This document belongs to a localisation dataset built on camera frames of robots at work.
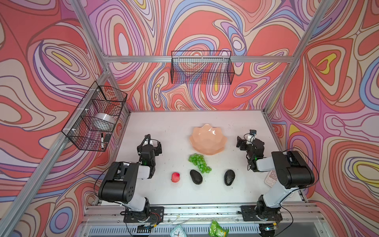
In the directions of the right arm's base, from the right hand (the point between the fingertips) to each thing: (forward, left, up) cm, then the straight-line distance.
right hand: (245, 139), depth 97 cm
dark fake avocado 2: (-25, +16, -1) cm, 29 cm away
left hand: (-2, +62, +3) cm, 62 cm away
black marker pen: (-13, +81, +22) cm, 84 cm away
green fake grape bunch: (-14, +32, 0) cm, 35 cm away
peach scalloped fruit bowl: (+2, +25, -3) cm, 25 cm away
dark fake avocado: (-24, +34, -1) cm, 41 cm away
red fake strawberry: (-24, +46, -1) cm, 52 cm away
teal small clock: (-49, +44, -3) cm, 65 cm away
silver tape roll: (-6, +78, +29) cm, 84 cm away
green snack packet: (-49, +26, -4) cm, 55 cm away
